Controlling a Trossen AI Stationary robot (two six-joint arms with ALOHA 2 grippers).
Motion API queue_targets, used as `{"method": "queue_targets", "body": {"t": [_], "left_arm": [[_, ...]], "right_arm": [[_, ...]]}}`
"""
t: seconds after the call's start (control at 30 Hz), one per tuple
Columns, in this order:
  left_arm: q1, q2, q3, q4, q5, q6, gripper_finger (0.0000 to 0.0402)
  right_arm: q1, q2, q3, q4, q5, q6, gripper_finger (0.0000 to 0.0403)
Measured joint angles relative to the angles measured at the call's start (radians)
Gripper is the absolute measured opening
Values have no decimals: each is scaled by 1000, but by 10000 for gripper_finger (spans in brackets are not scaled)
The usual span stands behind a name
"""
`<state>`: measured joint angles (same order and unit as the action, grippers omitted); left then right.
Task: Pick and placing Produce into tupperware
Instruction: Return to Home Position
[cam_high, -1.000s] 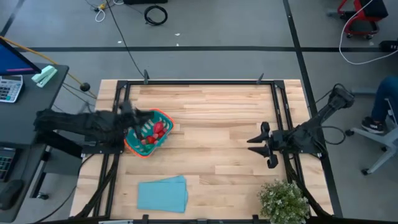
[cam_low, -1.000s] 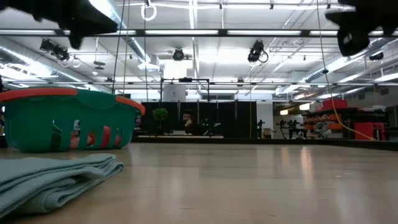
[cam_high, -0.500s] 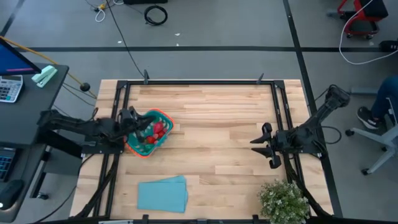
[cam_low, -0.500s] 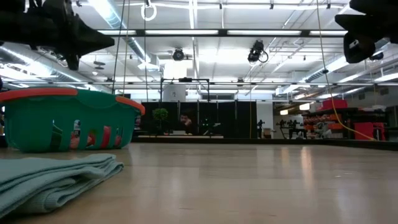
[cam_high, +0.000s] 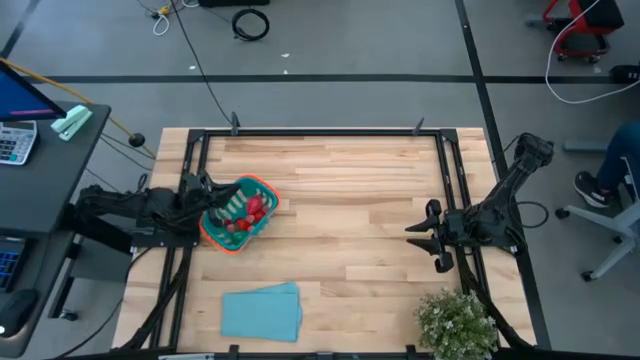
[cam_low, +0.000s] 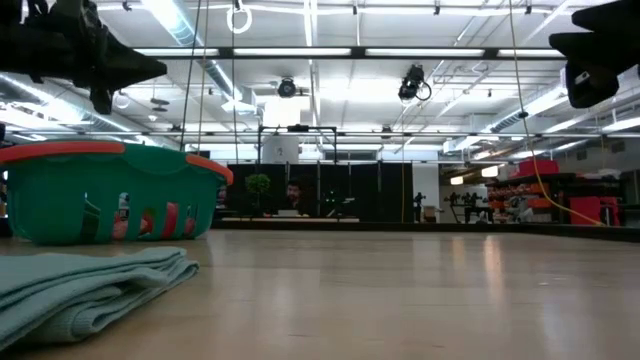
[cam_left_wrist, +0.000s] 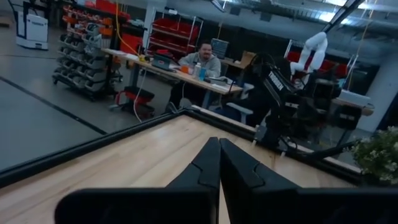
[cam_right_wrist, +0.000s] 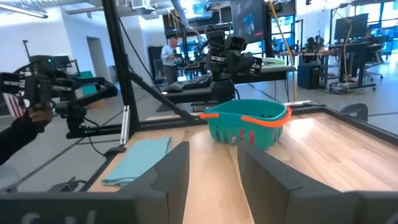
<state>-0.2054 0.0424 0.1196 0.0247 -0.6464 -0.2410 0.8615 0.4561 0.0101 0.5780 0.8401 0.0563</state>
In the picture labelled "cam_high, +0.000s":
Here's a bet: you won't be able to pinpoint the computer monitor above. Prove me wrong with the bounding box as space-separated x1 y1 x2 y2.
0 58 68 124

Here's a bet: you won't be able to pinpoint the long black floor cable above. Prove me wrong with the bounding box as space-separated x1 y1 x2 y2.
169 0 236 126

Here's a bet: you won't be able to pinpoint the black keyboard shelf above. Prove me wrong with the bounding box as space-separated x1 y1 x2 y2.
0 230 76 359

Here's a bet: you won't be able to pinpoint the red frame rolling stool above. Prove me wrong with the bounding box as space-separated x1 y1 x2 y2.
524 0 626 65

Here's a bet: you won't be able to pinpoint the small black box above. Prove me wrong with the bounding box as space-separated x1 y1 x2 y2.
608 63 640 85

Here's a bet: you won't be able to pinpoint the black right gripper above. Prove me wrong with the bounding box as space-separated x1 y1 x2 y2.
404 198 472 275

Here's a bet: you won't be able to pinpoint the long white cable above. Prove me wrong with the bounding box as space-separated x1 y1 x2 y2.
544 0 640 106

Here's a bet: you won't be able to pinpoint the black flat box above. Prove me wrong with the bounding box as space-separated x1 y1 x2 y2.
198 0 271 8

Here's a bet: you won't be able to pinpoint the black metal rig frame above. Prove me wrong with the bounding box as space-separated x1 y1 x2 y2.
112 127 539 360

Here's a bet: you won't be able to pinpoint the coiled black cable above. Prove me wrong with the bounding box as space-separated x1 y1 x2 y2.
231 7 271 43

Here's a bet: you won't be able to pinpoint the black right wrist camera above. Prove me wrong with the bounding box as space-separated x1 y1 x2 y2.
446 209 469 232

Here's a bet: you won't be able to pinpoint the green basket with orange rim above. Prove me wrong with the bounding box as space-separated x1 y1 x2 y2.
198 173 282 255

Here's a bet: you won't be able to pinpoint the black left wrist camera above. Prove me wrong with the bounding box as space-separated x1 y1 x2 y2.
181 171 207 194

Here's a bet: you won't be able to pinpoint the grey office chair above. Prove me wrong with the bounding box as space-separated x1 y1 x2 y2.
554 154 640 283

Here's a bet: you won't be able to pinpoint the mint green stapler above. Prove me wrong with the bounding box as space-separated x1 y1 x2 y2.
49 104 94 143

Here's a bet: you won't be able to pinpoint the person's leg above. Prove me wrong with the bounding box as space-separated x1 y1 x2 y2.
595 119 640 192

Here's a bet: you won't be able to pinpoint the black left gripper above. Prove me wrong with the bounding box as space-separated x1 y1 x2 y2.
177 182 243 229

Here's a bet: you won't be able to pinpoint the black desk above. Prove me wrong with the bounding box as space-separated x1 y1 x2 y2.
0 102 112 236

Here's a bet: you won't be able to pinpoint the black keyboard with blue light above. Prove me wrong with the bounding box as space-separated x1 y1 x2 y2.
0 237 27 294

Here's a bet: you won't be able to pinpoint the black computer mouse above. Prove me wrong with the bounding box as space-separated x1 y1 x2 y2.
0 288 40 339

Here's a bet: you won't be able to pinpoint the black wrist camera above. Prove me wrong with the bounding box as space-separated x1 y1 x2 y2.
446 209 469 232
181 171 207 194

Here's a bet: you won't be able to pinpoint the folded teal cloth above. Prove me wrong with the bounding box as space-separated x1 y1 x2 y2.
219 281 304 344

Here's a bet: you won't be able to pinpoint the person's shoe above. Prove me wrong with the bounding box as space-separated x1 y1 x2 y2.
573 170 615 209

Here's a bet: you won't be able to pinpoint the yellow rope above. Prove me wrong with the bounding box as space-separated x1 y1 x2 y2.
0 57 157 160

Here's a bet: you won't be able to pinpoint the white flowering artificial plant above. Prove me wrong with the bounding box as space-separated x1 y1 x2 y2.
413 288 501 360

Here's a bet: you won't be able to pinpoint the grey desk calculator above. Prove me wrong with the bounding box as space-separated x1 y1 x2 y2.
0 119 39 167

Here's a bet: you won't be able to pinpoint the grey flat plate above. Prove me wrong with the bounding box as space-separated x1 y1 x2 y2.
563 139 609 154

